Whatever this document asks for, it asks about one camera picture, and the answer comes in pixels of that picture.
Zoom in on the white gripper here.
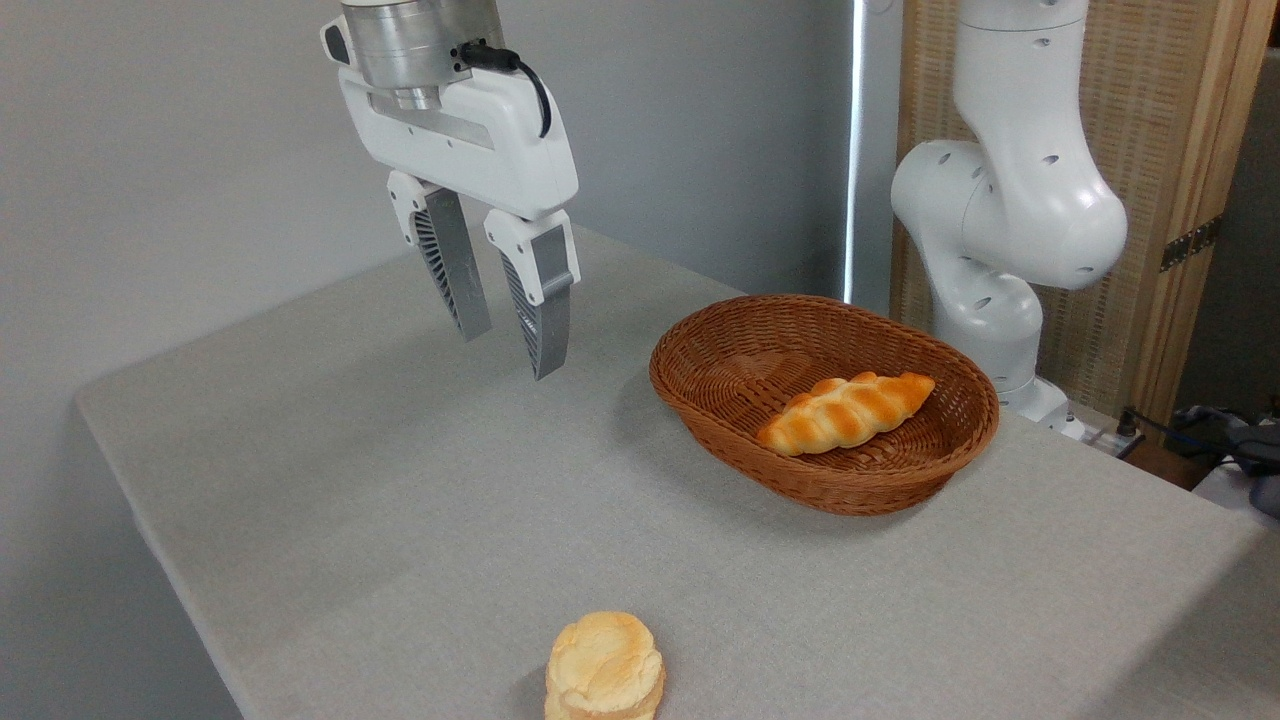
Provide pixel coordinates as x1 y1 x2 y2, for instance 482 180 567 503
338 65 581 382

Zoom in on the round pale bread bun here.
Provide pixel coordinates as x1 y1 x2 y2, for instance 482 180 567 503
543 611 666 720

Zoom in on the brown wicker basket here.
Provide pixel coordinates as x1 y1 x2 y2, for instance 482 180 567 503
648 293 1001 517

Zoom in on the twisted golden bread roll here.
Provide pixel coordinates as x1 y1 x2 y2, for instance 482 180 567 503
755 371 937 458

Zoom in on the grey tablecloth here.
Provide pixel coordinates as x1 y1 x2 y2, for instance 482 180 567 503
75 222 1280 720

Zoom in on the wooden wicker folding screen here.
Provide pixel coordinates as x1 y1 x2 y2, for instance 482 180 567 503
890 0 1280 426

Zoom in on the dark metal screen hinge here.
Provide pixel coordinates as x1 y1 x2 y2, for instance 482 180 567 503
1160 215 1223 273

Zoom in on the dark grey bag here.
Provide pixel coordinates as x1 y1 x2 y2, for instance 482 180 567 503
1175 400 1280 521

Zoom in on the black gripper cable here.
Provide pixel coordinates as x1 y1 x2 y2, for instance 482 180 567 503
458 40 553 139

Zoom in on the black power cable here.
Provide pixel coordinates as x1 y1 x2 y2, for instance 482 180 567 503
1113 405 1280 471

